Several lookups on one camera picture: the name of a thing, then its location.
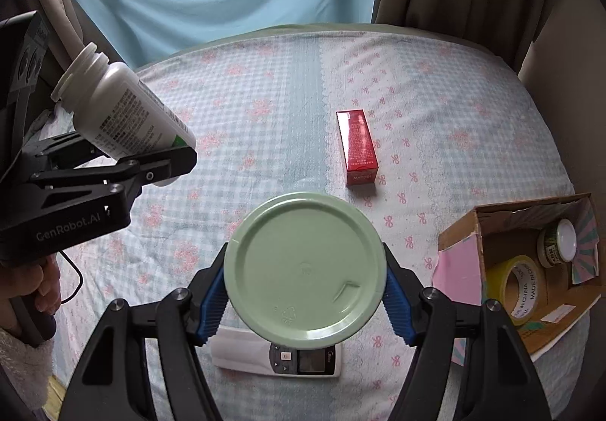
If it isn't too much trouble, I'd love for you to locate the white fluffy sleeved left forearm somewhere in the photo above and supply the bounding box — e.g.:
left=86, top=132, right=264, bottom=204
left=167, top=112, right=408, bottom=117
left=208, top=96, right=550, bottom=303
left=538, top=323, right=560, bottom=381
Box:
left=0, top=327, right=54, bottom=405

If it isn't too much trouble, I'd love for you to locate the white plastic bottle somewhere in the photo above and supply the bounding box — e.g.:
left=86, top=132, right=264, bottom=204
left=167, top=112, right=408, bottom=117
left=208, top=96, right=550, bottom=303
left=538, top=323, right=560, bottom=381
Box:
left=50, top=43, right=197, bottom=187

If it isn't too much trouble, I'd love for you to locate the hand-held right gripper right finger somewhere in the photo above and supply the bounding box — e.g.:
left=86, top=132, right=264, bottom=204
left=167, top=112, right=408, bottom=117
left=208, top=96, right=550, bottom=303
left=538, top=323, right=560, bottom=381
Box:
left=381, top=242, right=552, bottom=421

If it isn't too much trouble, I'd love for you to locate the black cable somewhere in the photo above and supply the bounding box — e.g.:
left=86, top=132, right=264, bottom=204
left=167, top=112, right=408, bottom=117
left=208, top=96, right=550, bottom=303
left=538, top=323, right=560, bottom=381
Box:
left=58, top=250, right=84, bottom=305

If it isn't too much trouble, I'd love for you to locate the person's left hand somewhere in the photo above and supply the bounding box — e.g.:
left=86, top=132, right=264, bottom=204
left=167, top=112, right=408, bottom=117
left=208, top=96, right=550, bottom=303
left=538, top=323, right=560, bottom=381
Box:
left=0, top=255, right=62, bottom=332

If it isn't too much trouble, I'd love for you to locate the white remote control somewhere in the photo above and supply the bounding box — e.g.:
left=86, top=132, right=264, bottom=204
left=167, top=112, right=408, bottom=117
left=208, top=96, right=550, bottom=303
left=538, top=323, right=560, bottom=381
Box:
left=209, top=326, right=342, bottom=378

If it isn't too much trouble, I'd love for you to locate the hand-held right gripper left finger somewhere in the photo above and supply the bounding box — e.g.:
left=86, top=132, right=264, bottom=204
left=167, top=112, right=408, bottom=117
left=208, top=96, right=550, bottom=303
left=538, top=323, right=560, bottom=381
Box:
left=59, top=243, right=233, bottom=421

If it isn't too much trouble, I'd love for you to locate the green round lid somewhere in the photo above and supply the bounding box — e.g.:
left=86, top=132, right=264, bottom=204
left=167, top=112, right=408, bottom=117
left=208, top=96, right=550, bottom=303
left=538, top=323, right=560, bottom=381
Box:
left=223, top=192, right=389, bottom=352

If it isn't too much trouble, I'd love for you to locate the red carton box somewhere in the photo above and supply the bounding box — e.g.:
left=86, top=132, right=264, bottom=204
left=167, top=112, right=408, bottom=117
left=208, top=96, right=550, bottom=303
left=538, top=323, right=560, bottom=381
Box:
left=336, top=109, right=380, bottom=187

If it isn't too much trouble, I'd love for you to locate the green mattress cover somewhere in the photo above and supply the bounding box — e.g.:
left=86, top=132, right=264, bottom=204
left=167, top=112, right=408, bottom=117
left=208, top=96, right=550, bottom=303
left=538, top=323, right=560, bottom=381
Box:
left=135, top=22, right=505, bottom=69

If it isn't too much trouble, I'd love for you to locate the checked floral bed sheet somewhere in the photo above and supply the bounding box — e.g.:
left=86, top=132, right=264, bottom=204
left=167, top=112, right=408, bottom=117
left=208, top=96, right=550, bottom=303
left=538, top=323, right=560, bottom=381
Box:
left=47, top=25, right=577, bottom=421

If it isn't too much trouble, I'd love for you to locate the cardboard box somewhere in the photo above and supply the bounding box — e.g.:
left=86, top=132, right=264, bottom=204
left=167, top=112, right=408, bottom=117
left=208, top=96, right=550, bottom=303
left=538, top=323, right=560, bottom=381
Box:
left=432, top=193, right=606, bottom=367

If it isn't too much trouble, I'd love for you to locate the yellow tape roll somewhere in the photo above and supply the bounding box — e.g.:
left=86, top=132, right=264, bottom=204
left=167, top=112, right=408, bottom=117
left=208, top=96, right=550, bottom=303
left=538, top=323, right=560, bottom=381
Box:
left=487, top=254, right=546, bottom=327

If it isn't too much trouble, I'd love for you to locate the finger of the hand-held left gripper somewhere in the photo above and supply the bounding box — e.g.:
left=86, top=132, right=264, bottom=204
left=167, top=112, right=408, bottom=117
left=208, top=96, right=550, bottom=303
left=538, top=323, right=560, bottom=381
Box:
left=29, top=146, right=198, bottom=202
left=20, top=131, right=115, bottom=174

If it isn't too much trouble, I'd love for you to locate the small jar with white lid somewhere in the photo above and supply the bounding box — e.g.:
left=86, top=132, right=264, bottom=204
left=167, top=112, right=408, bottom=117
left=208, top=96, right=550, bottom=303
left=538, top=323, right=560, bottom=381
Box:
left=536, top=218, right=579, bottom=268

